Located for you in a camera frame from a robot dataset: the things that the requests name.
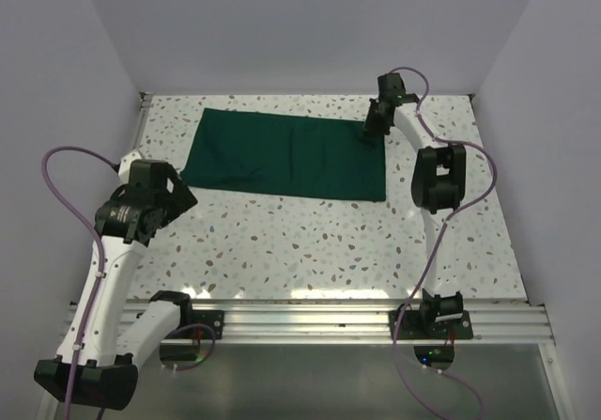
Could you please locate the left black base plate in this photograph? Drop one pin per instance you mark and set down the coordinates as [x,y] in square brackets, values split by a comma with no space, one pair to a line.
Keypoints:
[200,324]

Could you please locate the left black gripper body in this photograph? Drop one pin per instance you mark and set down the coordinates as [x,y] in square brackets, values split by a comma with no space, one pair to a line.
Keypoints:
[119,197]

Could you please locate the aluminium mounting rail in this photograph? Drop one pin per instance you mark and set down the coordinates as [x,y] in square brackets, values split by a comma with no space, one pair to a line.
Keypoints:
[354,322]

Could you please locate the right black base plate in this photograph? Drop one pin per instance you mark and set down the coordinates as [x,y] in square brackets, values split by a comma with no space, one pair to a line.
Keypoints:
[412,327]

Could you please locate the dark green surgical cloth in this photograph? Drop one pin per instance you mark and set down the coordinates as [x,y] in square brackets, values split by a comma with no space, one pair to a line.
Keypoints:
[310,157]

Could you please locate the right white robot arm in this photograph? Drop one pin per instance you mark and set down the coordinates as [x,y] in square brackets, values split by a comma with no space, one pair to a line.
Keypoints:
[437,186]

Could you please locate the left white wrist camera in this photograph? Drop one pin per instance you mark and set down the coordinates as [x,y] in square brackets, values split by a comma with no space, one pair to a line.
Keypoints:
[124,166]

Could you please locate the left side aluminium rail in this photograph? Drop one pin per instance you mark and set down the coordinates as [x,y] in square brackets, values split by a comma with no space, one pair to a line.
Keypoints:
[140,121]

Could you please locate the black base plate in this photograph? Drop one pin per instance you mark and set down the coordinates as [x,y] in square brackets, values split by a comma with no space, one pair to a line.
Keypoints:
[200,324]
[412,327]

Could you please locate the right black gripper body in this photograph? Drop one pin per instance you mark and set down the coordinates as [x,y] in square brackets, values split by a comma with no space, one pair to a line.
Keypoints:
[385,127]

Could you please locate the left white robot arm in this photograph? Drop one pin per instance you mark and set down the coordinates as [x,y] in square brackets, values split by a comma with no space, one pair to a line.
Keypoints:
[96,365]

